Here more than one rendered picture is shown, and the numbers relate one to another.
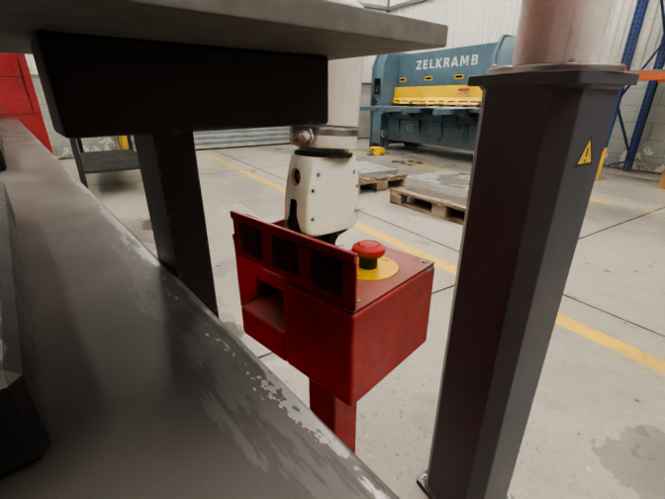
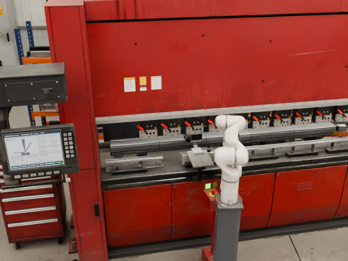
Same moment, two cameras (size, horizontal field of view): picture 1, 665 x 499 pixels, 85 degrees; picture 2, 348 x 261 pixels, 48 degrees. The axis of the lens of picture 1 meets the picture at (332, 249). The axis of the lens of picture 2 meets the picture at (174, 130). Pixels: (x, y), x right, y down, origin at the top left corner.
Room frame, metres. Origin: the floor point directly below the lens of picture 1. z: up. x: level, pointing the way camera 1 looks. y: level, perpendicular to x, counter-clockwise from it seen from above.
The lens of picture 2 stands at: (1.45, -2.57, 2.68)
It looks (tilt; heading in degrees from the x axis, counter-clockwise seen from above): 26 degrees down; 120
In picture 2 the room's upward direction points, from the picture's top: straight up
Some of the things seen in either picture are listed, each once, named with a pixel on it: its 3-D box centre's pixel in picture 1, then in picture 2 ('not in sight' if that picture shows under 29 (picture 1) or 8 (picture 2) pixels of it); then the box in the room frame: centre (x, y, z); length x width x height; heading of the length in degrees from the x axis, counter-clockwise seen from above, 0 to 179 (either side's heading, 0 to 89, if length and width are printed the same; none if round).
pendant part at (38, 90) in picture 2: not in sight; (33, 130); (-0.55, -0.96, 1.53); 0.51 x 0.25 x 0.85; 43
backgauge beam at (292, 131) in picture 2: not in sight; (228, 137); (0.21, 0.70, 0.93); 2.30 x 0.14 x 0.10; 41
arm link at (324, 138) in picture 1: (323, 139); not in sight; (0.48, 0.01, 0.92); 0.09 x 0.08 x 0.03; 137
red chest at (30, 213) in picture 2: not in sight; (33, 192); (-1.27, -0.50, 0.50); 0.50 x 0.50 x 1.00; 41
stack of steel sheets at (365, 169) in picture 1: (353, 166); not in sight; (4.55, -0.26, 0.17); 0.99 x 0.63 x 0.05; 30
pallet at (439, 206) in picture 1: (466, 202); not in sight; (3.27, -1.24, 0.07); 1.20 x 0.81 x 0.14; 36
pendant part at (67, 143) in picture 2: not in sight; (42, 149); (-0.46, -0.99, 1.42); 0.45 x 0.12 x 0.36; 43
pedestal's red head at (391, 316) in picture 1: (332, 279); (217, 195); (0.42, 0.00, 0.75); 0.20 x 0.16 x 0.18; 47
